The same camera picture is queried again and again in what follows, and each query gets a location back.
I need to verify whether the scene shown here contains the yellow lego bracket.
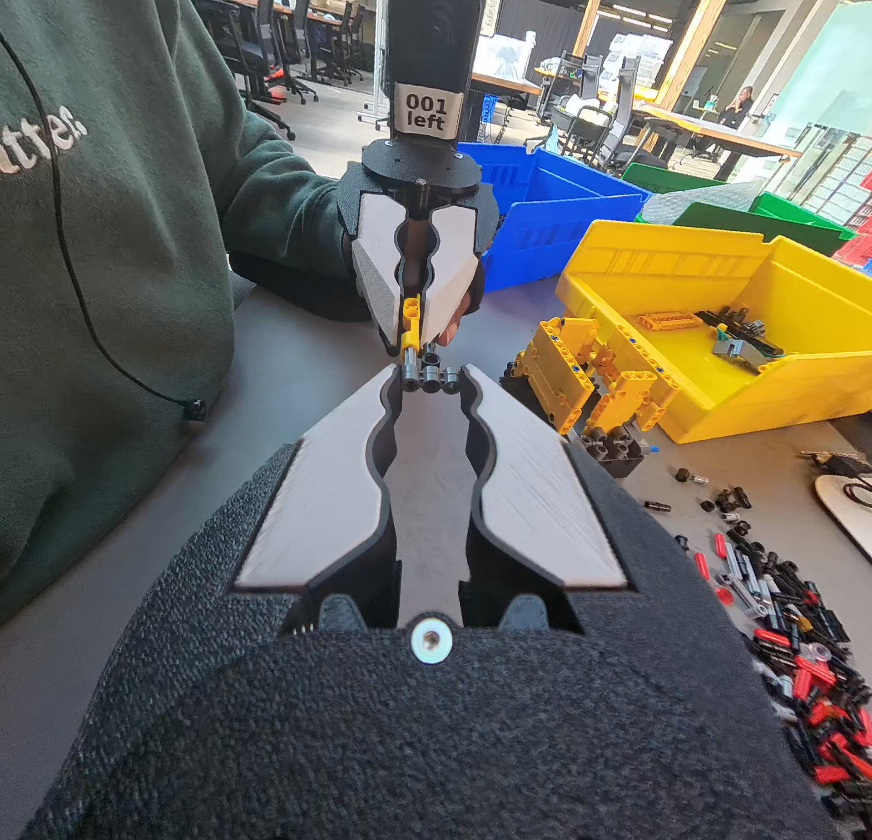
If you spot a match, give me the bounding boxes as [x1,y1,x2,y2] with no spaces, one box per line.
[399,293,424,355]

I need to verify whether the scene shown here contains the grey lego motor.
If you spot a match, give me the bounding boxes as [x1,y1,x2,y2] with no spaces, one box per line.
[712,339,779,372]

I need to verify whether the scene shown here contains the person's left forearm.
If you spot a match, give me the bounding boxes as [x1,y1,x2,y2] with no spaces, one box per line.
[217,107,374,324]

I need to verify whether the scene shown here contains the yellow plastic bin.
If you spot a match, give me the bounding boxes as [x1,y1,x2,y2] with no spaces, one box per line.
[555,219,872,446]

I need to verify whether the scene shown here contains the green plastic bin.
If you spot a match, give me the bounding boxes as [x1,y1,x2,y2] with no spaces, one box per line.
[620,160,859,258]

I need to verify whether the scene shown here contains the blue plastic bin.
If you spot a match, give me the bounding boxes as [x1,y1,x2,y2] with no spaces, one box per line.
[456,140,653,293]

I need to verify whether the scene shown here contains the pile of small lego pins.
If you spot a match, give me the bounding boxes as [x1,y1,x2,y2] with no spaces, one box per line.
[642,467,872,824]

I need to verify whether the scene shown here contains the black lego beam with gears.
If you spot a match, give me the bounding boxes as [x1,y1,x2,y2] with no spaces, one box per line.
[694,303,786,358]

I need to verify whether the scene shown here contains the dark grey lego connector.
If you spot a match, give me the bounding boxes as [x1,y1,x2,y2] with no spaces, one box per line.
[401,365,464,396]

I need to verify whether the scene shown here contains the black office chair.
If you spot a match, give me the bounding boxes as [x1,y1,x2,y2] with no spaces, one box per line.
[196,0,320,142]
[544,51,643,171]

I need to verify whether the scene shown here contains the heap of plastic bags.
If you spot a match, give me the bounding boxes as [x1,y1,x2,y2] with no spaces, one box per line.
[639,178,768,228]

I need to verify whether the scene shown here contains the orange lego frame panel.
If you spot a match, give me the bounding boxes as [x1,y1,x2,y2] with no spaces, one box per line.
[636,310,705,333]

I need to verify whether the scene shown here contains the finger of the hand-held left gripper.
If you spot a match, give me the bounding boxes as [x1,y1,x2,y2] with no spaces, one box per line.
[417,205,481,349]
[351,191,411,358]

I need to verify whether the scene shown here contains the long wooden office desk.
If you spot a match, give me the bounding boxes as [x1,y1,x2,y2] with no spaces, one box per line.
[469,70,544,142]

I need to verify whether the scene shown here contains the rack of coloured bins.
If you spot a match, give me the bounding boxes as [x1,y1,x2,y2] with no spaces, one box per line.
[830,171,872,277]

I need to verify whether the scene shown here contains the standing desk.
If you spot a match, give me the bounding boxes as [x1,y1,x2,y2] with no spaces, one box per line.
[632,103,806,181]

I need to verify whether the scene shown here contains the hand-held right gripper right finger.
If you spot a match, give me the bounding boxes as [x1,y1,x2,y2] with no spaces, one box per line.
[459,364,629,628]

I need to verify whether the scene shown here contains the person's left hand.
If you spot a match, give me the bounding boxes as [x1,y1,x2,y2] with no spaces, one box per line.
[435,284,476,349]

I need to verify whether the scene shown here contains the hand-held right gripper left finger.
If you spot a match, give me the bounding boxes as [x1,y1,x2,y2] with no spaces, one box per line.
[233,364,404,628]

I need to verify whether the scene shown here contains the black power cable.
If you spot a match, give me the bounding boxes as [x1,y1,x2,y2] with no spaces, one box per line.
[799,449,872,512]

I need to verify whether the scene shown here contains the white wooden book stand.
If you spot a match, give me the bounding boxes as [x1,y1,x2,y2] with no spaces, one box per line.
[814,473,872,563]

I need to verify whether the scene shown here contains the yellow black lego model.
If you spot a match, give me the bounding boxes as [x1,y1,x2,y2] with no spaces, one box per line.
[499,315,684,481]

